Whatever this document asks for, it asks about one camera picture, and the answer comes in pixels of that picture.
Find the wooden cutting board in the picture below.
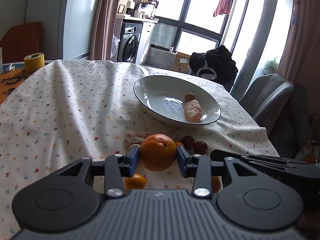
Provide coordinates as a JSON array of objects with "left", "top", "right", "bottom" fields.
[{"left": 117, "top": 0, "right": 129, "bottom": 14}]

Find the white refrigerator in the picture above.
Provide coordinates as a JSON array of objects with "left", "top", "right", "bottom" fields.
[{"left": 26, "top": 0, "right": 98, "bottom": 60}]

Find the grey leather chair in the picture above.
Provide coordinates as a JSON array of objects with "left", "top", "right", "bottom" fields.
[{"left": 240, "top": 74, "right": 294, "bottom": 134}]

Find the white kitchen cabinet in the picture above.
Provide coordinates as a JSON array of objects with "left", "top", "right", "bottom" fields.
[{"left": 139, "top": 22, "right": 156, "bottom": 64}]

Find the white ceramic bowl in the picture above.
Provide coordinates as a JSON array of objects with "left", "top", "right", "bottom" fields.
[{"left": 133, "top": 75, "right": 221, "bottom": 127}]

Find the peeled orange mandarin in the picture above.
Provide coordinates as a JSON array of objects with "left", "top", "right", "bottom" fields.
[{"left": 184, "top": 100, "right": 202, "bottom": 122}]

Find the grey washing machine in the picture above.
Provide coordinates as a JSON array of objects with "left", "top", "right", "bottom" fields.
[{"left": 117, "top": 21, "right": 143, "bottom": 63}]

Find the orange cat placemat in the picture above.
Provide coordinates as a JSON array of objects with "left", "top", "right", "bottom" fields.
[{"left": 0, "top": 62, "right": 30, "bottom": 104}]

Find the dark red fruit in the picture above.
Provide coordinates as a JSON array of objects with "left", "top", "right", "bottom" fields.
[
  {"left": 180, "top": 135, "right": 195, "bottom": 150},
  {"left": 193, "top": 141, "right": 208, "bottom": 155}
]

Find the small kumquat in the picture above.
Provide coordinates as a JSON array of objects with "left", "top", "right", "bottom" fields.
[
  {"left": 123, "top": 173, "right": 147, "bottom": 192},
  {"left": 175, "top": 141, "right": 184, "bottom": 147}
]

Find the yellow tape roll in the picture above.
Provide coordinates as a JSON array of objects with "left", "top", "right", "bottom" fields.
[{"left": 24, "top": 53, "right": 45, "bottom": 74}]

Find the black clothing on chair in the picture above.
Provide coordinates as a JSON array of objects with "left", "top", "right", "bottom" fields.
[{"left": 189, "top": 45, "right": 238, "bottom": 92}]

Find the pink curtain right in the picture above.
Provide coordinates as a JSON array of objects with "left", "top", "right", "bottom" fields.
[{"left": 277, "top": 0, "right": 319, "bottom": 116}]

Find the white plastic bag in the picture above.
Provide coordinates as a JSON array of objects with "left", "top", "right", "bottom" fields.
[{"left": 111, "top": 35, "right": 120, "bottom": 62}]

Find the brown curtain left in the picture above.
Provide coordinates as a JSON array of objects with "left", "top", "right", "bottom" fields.
[{"left": 90, "top": 0, "right": 119, "bottom": 60}]

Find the floral white tablecloth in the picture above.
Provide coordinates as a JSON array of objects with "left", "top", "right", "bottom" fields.
[{"left": 1, "top": 60, "right": 277, "bottom": 239}]

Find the large orange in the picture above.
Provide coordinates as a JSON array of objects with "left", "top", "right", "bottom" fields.
[{"left": 139, "top": 134, "right": 177, "bottom": 171}]

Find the red hanging towel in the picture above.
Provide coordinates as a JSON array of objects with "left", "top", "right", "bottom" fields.
[{"left": 213, "top": 0, "right": 232, "bottom": 17}]

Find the cardboard box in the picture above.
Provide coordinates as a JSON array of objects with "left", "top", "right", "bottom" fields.
[{"left": 172, "top": 52, "right": 190, "bottom": 74}]

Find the clear glass far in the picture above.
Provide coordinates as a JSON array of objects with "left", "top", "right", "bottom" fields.
[{"left": 0, "top": 47, "right": 3, "bottom": 73}]

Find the black kitchen shelf rack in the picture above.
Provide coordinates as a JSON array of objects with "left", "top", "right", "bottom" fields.
[{"left": 138, "top": 0, "right": 159, "bottom": 20}]

